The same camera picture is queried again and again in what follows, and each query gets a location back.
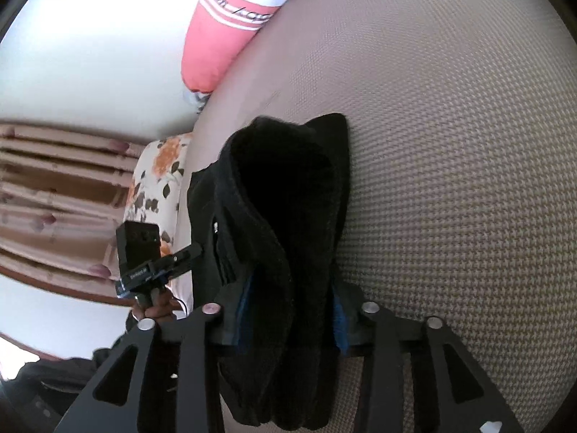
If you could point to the plaid bolster pillow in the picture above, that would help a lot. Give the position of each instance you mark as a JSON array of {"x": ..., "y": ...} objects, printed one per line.
[{"x": 216, "y": 40}]

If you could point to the beige woven bed mat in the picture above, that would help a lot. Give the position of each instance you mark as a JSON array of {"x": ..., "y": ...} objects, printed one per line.
[{"x": 450, "y": 144}]

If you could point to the black pants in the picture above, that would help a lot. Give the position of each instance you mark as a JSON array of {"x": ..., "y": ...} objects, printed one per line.
[{"x": 288, "y": 189}]

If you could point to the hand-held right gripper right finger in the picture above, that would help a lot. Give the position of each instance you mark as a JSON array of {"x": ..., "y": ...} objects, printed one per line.
[{"x": 341, "y": 324}]

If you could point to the person's dark clothing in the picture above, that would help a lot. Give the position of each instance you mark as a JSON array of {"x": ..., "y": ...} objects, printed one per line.
[{"x": 45, "y": 392}]

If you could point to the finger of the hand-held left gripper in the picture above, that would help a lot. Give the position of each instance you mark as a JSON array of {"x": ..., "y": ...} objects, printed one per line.
[{"x": 182, "y": 257}]

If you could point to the brown striped curtain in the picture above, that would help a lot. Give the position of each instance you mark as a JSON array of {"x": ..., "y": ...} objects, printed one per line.
[{"x": 54, "y": 198}]

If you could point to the floral bed sheet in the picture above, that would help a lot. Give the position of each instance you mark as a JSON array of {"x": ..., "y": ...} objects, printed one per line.
[{"x": 157, "y": 176}]

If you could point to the person's left hand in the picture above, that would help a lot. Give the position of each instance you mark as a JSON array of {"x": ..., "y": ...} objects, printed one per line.
[{"x": 160, "y": 309}]

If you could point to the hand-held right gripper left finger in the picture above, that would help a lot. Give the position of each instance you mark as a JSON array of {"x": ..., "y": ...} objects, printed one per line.
[{"x": 241, "y": 320}]

